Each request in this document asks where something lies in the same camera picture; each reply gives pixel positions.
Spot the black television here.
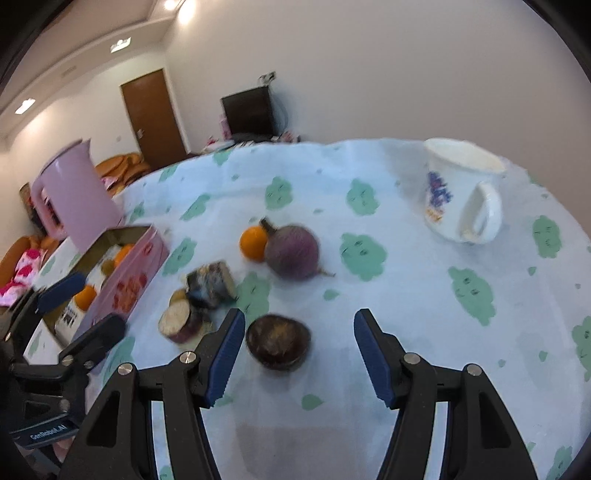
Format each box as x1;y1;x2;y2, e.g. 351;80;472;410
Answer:
221;86;277;138

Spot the pink metal tin box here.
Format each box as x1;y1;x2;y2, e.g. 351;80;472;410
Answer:
45;225;169;346

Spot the dark sugarcane piece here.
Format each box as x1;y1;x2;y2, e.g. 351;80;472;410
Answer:
186;261;238;309

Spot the pink electric kettle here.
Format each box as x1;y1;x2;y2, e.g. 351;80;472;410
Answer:
30;139;123;252

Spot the medium orange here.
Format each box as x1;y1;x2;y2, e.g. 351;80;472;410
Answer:
73;284;97;312

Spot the brown wooden door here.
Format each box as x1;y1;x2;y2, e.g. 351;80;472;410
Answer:
120;69;187;170

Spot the small orange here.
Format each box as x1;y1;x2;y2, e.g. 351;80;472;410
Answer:
239;225;269;263

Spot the dark water chestnut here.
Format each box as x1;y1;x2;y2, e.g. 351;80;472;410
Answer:
245;314;311;372

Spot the tv stand with clutter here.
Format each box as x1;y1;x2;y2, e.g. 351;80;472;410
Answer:
198;130;301;155

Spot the brown longan fruit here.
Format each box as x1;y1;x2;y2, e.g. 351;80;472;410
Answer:
100;259;115;278

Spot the white floral mug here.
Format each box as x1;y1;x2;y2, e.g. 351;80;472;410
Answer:
424;138;506;244

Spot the large orange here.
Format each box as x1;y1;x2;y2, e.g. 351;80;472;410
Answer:
113;243;134;268

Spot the purple round radish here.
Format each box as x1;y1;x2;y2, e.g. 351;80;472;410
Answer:
259;217;334;281

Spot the cut sugarcane piece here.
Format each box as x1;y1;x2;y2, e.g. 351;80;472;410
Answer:
158;300;209;344

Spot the pink floral cushion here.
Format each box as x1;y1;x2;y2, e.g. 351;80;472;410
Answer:
0;248;44;307

